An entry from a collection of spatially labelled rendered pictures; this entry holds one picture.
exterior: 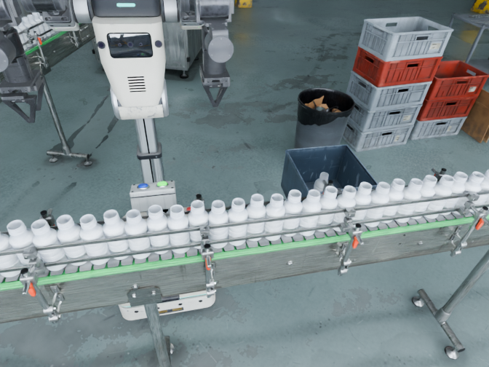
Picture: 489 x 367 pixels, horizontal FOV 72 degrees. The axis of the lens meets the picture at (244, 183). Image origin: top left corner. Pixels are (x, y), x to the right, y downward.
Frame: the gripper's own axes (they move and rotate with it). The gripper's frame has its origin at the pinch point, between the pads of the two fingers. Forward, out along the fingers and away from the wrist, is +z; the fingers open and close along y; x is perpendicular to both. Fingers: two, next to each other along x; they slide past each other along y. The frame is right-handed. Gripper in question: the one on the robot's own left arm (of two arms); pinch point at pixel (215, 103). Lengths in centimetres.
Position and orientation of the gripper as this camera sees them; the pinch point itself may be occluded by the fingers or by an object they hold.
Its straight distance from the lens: 94.9
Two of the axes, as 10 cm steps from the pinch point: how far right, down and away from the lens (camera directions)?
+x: -9.8, 1.0, -1.8
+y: -2.0, -6.1, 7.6
